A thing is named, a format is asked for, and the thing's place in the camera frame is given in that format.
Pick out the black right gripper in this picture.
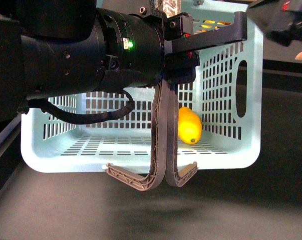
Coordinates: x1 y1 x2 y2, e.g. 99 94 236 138
248 0 302 47

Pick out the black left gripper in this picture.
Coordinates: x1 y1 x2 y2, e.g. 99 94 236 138
140 0 248 87

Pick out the light blue plastic basket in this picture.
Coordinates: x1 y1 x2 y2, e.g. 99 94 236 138
20 0 264 193

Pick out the yellow mango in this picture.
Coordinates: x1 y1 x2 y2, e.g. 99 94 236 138
178 107 202 145

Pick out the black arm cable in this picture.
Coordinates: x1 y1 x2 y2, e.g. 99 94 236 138
17 89 136 125

